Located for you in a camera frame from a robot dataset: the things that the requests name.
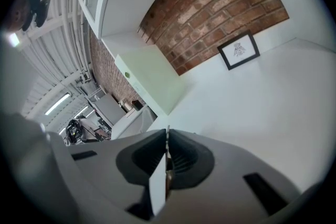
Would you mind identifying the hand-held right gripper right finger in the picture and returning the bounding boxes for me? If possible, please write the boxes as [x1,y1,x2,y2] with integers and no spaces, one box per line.
[157,128,304,224]

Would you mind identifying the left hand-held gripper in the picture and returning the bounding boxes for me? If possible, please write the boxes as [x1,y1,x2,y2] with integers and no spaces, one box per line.
[64,118,111,146]

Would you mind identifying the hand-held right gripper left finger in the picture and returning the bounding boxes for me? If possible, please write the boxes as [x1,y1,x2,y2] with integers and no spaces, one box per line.
[52,128,169,224]

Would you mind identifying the large metal binder clip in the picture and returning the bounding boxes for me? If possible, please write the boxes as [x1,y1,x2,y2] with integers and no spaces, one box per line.
[149,125,174,216]

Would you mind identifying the grey metal cabinet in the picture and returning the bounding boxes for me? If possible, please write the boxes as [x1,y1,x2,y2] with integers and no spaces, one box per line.
[89,91,128,126]

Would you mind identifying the plain white desk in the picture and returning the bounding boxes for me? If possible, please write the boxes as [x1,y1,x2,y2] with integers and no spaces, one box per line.
[111,104,158,141]

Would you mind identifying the ceiling tube lamp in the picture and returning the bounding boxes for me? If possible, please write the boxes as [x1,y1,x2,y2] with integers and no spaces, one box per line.
[44,93,71,116]

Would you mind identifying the small dark box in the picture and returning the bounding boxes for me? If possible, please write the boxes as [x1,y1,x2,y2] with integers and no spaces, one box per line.
[131,99,144,111]

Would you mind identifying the person's face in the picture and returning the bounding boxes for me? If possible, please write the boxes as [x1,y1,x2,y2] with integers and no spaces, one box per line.
[6,0,35,34]

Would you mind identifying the black picture frame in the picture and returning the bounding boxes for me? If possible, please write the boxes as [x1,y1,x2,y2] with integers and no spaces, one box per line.
[217,30,261,71]

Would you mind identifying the black head camera mount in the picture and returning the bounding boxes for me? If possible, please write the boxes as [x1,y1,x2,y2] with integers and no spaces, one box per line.
[22,0,52,32]

